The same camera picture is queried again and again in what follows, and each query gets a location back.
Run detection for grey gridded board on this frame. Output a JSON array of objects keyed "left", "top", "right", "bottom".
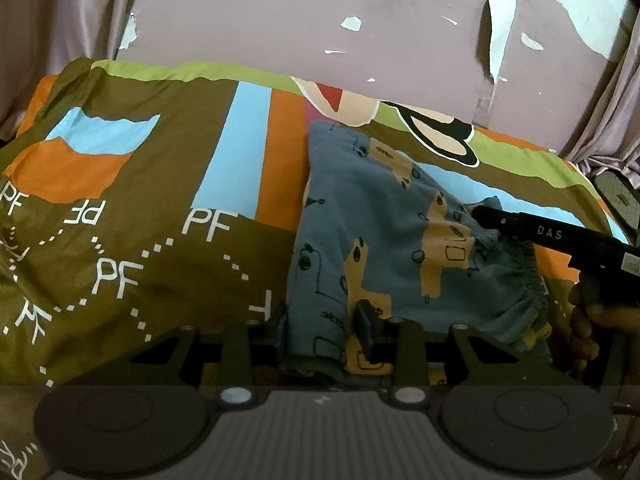
[{"left": 589, "top": 162, "right": 640, "bottom": 243}]

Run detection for person's right hand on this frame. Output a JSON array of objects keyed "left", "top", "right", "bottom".
[{"left": 569, "top": 284, "right": 640, "bottom": 377}]

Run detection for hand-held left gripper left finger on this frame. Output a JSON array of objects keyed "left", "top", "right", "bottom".
[{"left": 129, "top": 318, "right": 282, "bottom": 411}]

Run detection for printed olive bed sheet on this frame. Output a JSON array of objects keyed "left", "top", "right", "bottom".
[{"left": 0, "top": 56, "right": 632, "bottom": 480}]

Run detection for pale pink curtain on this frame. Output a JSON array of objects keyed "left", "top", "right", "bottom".
[
  {"left": 0, "top": 0, "right": 138, "bottom": 142},
  {"left": 559, "top": 22, "right": 640, "bottom": 192}
]

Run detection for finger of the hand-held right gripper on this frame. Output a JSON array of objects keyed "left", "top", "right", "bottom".
[{"left": 471, "top": 204, "right": 527, "bottom": 242}]

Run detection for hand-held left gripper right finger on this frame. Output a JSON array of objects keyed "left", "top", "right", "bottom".
[{"left": 355, "top": 299, "right": 576, "bottom": 408}]

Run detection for blue-grey printed pants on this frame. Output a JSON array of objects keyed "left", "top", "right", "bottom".
[{"left": 279, "top": 120, "right": 554, "bottom": 377}]

